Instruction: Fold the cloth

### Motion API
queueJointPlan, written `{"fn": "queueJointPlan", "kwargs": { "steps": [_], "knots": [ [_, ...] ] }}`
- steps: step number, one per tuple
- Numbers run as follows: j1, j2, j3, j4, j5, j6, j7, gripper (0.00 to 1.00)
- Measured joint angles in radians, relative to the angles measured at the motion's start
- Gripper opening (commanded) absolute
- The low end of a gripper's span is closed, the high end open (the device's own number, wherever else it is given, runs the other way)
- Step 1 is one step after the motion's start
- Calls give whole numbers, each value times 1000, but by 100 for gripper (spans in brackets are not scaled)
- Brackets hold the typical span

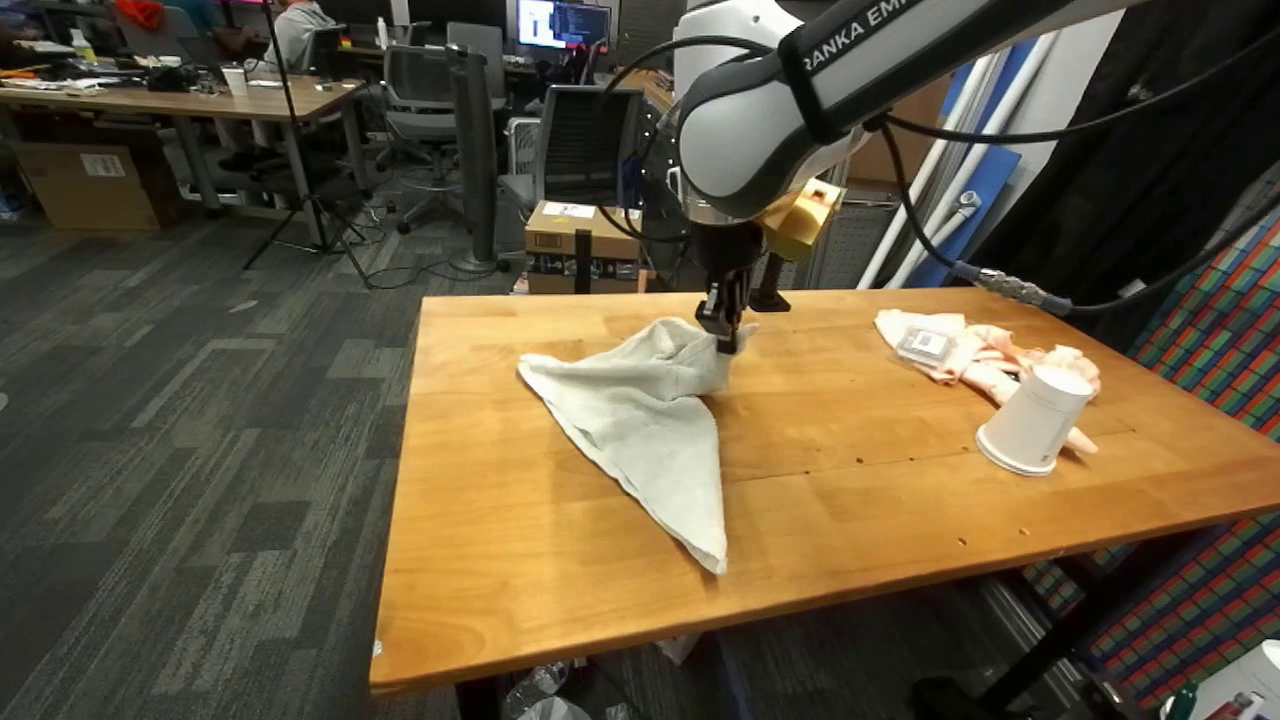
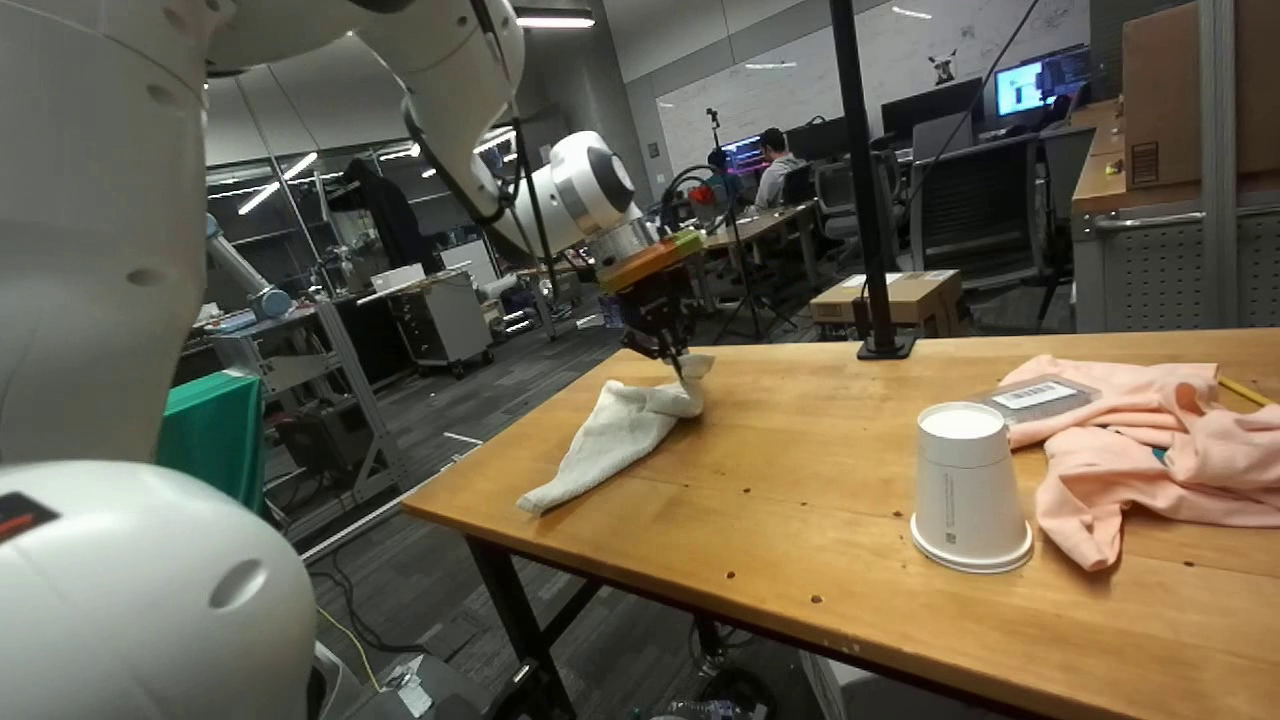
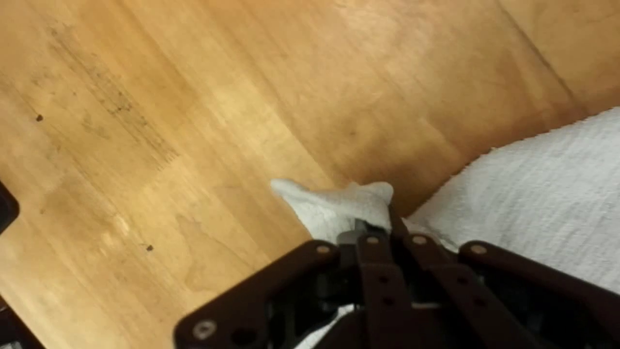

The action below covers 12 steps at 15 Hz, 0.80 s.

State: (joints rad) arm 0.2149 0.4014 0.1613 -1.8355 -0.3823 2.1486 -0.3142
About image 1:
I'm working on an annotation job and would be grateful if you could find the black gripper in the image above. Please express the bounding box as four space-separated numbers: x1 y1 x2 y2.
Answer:
692 215 783 355

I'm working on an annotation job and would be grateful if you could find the white cloth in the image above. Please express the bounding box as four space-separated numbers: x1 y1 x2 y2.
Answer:
518 313 736 578

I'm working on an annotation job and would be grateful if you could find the white garment label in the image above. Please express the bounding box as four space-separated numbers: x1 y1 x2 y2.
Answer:
894 322 961 372

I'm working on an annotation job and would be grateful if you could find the white plastic pipe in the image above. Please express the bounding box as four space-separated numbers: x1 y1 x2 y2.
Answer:
886 32 1072 291
854 57 994 291

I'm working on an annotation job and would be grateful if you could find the large cardboard box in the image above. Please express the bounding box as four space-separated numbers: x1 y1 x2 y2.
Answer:
850 76 961 192

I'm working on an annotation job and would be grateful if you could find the pink garment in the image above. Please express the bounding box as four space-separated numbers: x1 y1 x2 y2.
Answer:
871 304 1108 464

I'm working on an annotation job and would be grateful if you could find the grey partition column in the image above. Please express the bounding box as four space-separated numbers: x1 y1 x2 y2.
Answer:
449 49 503 264

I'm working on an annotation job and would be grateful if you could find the blue board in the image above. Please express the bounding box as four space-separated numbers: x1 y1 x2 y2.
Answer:
903 34 1031 291

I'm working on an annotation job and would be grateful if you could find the white paper cup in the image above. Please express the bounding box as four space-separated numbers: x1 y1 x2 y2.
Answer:
971 359 1099 480

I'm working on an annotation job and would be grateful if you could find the lit computer monitor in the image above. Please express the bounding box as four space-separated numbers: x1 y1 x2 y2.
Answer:
512 0 622 57

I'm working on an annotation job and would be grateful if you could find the black tripod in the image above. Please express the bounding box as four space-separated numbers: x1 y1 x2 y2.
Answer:
235 0 386 291

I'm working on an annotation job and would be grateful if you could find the white crumpled plastic bag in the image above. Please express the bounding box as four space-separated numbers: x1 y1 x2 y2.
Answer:
498 660 597 720

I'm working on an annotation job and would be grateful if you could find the seated person light shirt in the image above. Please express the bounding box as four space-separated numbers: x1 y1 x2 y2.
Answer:
272 0 346 76

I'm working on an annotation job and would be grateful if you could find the checkered patterned fabric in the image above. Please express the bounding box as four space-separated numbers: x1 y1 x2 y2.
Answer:
1025 195 1280 712

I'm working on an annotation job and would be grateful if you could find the wooden office desk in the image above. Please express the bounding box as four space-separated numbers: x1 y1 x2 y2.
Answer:
0 72 372 252

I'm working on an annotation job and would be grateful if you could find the white plastic object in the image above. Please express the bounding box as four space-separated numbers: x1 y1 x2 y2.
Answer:
1173 635 1280 720

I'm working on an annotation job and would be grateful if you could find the cardboard box with label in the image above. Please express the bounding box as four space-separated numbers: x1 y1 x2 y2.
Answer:
13 135 185 247

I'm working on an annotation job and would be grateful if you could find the black camera pole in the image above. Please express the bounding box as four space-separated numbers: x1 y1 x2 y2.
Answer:
746 252 796 315

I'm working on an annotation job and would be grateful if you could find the tan wrist camera mount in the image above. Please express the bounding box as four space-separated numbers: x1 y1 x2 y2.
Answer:
761 176 850 264

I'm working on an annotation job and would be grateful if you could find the thick sleeved robot cable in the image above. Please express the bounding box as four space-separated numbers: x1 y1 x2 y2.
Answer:
875 123 1280 322

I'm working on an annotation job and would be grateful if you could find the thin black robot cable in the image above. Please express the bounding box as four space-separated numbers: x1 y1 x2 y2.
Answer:
875 24 1280 149

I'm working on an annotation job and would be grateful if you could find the black table frame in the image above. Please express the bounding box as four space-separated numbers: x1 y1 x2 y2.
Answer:
978 532 1206 720

